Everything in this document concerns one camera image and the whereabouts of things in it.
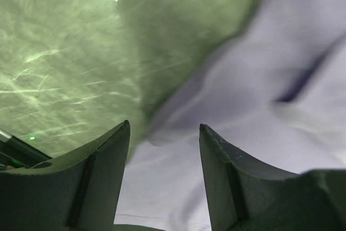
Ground purple t shirt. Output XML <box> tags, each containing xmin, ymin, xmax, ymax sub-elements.
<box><xmin>115</xmin><ymin>0</ymin><xmax>345</xmax><ymax>230</ymax></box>

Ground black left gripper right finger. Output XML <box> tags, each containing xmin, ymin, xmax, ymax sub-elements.
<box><xmin>199</xmin><ymin>124</ymin><xmax>345</xmax><ymax>231</ymax></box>

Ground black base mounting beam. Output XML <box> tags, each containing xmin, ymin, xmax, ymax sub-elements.
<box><xmin>1</xmin><ymin>129</ymin><xmax>51</xmax><ymax>170</ymax></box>

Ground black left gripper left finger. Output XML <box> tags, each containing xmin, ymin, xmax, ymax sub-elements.
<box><xmin>1</xmin><ymin>121</ymin><xmax>130</xmax><ymax>230</ymax></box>

